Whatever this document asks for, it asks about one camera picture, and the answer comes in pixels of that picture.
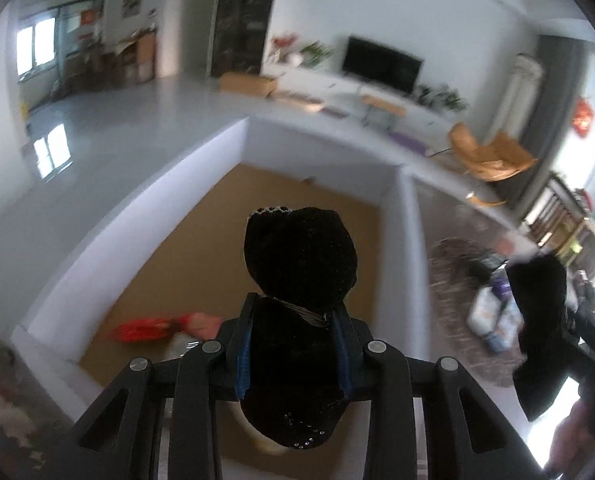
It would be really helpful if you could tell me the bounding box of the green potted plant right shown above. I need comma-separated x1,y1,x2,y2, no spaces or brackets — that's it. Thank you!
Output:
413,84,470,113

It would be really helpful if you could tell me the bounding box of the dark display cabinet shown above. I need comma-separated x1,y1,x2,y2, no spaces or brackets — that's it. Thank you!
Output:
209,0,273,78

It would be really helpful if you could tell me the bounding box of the white standing air conditioner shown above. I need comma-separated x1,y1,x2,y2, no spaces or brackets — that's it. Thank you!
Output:
484,53,545,144

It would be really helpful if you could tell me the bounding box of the orange lounge chair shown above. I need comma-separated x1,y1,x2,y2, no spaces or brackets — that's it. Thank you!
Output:
448,122,537,182

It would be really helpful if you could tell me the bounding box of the green potted plant left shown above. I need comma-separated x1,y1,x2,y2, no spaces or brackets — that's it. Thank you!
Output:
299,41,334,68

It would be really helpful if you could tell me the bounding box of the white sorting bin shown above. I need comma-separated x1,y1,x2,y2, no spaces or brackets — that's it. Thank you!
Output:
12,117,430,419

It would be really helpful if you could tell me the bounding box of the cardboard box on floor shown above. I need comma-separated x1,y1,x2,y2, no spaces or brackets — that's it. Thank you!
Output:
219,72,278,99

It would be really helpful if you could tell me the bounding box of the black lace-trimmed pouch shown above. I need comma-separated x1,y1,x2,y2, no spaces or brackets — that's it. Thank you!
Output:
235,207,358,450

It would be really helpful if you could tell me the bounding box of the flat screen television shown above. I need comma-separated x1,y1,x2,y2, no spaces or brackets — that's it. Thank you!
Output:
342,36,423,94

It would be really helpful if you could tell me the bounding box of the red wall hanging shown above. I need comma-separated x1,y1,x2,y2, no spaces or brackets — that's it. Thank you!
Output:
572,98,595,139

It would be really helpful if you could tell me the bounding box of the wooden bench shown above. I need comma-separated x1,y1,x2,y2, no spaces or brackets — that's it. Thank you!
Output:
361,94,407,130

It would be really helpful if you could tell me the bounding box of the person's right hand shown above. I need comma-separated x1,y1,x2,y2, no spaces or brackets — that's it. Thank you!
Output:
544,396,595,479

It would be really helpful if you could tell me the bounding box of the white tv cabinet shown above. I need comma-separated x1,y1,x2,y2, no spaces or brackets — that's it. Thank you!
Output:
262,63,460,136

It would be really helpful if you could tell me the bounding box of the blue white nail cream box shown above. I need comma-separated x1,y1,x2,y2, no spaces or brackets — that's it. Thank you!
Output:
465,287,524,354

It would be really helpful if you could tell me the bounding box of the black velvet scrunchie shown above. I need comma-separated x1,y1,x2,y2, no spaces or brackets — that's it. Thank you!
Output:
507,254,576,422

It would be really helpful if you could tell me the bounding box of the red flower vase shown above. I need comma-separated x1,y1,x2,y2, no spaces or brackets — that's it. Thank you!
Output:
268,32,299,63

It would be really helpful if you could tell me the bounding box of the grey curtain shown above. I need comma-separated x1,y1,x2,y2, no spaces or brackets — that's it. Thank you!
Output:
495,36,589,219

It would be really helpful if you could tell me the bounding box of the red paper fan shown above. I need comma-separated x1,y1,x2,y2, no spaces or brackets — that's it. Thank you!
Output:
107,311,224,345

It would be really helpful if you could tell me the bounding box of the dark wooden chair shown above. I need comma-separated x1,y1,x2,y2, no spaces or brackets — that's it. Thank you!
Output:
524,172,595,284

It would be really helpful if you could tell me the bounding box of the green potted plant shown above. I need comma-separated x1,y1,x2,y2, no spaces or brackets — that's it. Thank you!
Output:
299,41,334,68
413,84,470,113

